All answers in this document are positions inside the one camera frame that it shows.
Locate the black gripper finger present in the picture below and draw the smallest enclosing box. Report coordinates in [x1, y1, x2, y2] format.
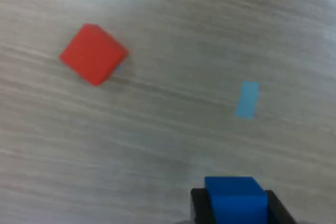
[190, 187, 218, 224]
[264, 189, 299, 224]

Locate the blue cube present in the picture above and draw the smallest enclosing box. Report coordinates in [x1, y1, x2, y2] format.
[204, 176, 269, 224]

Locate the blue tape piece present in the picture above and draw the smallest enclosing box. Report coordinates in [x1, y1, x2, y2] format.
[234, 81, 260, 121]

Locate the red cube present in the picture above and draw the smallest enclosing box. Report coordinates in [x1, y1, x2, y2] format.
[58, 23, 130, 87]

